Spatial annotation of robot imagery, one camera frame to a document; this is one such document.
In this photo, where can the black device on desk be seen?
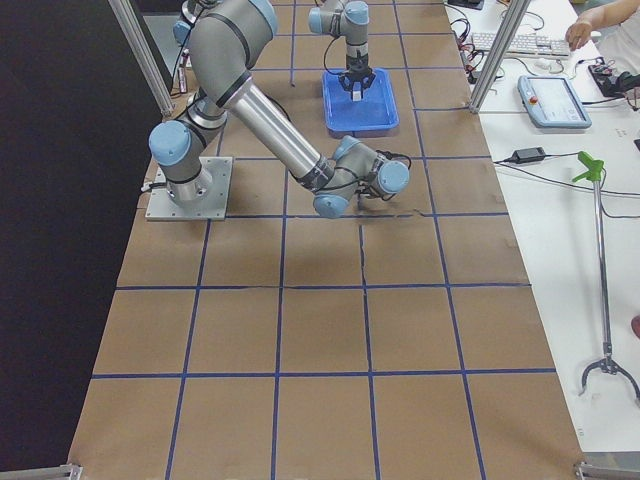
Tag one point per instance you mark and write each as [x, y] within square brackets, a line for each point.
[612, 85]

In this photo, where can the white computer keyboard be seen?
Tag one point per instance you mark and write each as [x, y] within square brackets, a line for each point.
[532, 45]

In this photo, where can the brown paper table cover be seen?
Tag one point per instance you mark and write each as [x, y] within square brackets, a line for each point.
[401, 341]

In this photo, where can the black power adapter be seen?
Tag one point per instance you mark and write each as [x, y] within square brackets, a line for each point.
[528, 155]

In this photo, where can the aluminium frame post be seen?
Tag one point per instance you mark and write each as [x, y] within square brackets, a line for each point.
[504, 36]
[133, 32]

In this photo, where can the left aluminium frame post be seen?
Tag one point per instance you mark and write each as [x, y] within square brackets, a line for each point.
[133, 32]

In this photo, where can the robot teach pendant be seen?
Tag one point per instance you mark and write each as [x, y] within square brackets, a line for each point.
[552, 102]

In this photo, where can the person's hand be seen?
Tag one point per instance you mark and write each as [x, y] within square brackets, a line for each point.
[578, 34]

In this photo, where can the blue plastic tray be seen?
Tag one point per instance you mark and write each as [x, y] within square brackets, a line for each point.
[374, 113]

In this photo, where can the green handled reacher grabber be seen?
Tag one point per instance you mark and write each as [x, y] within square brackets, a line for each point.
[607, 364]

